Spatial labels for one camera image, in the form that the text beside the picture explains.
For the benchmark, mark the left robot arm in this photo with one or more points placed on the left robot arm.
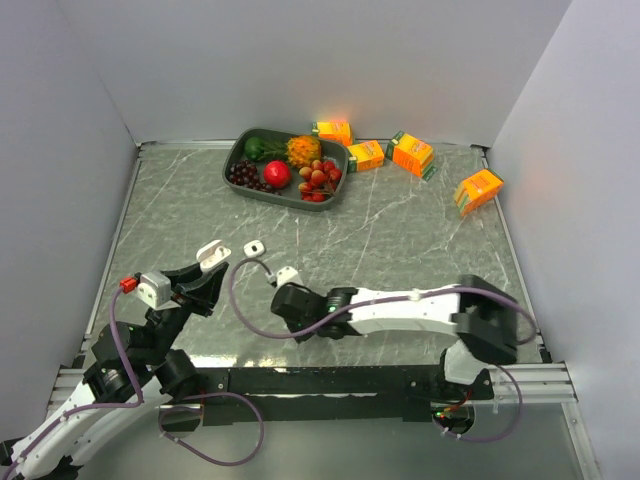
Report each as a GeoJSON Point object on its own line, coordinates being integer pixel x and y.
{"type": "Point", "coordinates": [135, 366]}

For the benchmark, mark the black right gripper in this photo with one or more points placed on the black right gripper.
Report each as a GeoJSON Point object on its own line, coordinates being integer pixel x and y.
{"type": "Point", "coordinates": [293, 325]}

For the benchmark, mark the red pomegranate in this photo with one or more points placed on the red pomegranate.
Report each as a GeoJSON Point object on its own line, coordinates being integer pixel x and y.
{"type": "Point", "coordinates": [277, 174]}

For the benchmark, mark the dark grey fruit tray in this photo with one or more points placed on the dark grey fruit tray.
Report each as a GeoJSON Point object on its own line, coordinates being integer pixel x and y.
{"type": "Point", "coordinates": [274, 149]}

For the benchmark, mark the green pepper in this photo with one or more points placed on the green pepper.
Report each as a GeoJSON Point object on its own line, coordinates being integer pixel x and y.
{"type": "Point", "coordinates": [254, 148]}

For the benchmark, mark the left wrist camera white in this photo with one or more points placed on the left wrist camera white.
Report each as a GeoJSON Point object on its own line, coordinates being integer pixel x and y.
{"type": "Point", "coordinates": [152, 288]}

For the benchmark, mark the white square charging case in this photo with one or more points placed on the white square charging case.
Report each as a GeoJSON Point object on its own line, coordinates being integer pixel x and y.
{"type": "Point", "coordinates": [254, 249]}

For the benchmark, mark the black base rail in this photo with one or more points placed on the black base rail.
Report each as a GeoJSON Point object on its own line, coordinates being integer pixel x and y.
{"type": "Point", "coordinates": [405, 392]}

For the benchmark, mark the orange box middle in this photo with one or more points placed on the orange box middle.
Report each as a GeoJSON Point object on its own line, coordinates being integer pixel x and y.
{"type": "Point", "coordinates": [365, 156]}

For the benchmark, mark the orange striped sponge box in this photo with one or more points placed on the orange striped sponge box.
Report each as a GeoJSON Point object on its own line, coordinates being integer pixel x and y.
{"type": "Point", "coordinates": [476, 190]}

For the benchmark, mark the dark purple grapes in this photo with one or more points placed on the dark purple grapes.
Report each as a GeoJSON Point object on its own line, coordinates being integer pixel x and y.
{"type": "Point", "coordinates": [249, 175]}

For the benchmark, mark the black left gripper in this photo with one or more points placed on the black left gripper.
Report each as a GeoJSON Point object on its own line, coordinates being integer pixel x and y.
{"type": "Point", "coordinates": [199, 293]}

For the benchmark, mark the white oval charging case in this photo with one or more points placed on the white oval charging case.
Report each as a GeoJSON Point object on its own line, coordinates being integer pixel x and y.
{"type": "Point", "coordinates": [211, 255]}

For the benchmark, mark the orange pineapple toy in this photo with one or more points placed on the orange pineapple toy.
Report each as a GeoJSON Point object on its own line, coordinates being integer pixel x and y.
{"type": "Point", "coordinates": [302, 151]}

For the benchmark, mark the orange sponge box near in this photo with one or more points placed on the orange sponge box near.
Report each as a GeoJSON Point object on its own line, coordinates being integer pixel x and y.
{"type": "Point", "coordinates": [411, 154]}

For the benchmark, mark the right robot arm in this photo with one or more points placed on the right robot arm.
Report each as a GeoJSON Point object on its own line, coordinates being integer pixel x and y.
{"type": "Point", "coordinates": [487, 325]}

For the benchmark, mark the orange box back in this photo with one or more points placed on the orange box back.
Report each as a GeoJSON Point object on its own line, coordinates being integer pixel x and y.
{"type": "Point", "coordinates": [340, 132]}

